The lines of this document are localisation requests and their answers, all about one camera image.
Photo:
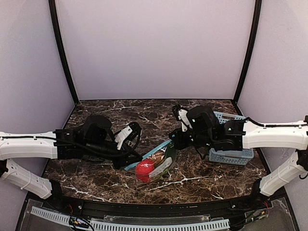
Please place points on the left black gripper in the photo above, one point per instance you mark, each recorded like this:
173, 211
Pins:
130, 159

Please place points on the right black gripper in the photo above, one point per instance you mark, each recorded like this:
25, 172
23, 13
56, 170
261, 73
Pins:
178, 140

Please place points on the clear zip top bag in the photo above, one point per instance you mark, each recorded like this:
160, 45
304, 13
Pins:
131, 168

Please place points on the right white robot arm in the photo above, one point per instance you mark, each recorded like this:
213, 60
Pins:
201, 128

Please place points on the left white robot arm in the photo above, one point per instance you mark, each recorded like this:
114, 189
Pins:
93, 138

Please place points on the light blue plastic basket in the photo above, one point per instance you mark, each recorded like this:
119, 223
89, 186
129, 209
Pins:
230, 157

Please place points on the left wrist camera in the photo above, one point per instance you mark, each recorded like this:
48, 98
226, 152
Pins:
130, 132

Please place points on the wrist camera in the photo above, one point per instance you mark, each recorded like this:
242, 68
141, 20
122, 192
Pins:
130, 132
180, 115

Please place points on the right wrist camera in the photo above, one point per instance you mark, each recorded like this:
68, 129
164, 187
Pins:
180, 115

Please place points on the black front rail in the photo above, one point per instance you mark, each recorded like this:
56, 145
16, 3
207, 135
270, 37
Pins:
95, 209

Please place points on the grey slotted cable duct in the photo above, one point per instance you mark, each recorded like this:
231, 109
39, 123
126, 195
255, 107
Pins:
114, 223

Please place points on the right black frame post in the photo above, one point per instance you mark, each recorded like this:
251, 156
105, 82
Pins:
249, 51

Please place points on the black frame post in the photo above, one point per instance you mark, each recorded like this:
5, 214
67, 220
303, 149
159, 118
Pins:
61, 51
249, 51

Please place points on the left black frame post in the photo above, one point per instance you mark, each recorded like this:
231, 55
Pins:
61, 51

